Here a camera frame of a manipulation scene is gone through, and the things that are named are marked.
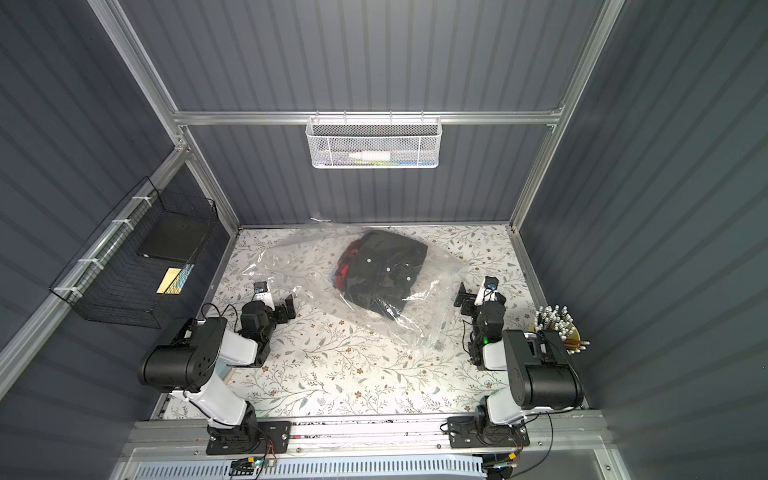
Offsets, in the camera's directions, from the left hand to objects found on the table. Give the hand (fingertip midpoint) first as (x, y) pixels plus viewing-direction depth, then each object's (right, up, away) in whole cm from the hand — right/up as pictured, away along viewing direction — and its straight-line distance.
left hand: (277, 297), depth 95 cm
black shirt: (+34, +9, -1) cm, 35 cm away
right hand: (+63, +4, -5) cm, 64 cm away
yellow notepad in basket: (-11, +8, -30) cm, 33 cm away
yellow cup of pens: (+78, -2, -21) cm, 81 cm away
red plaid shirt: (+20, +10, +7) cm, 23 cm away
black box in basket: (-25, +19, -12) cm, 33 cm away
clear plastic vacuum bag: (+4, +11, +14) cm, 18 cm away
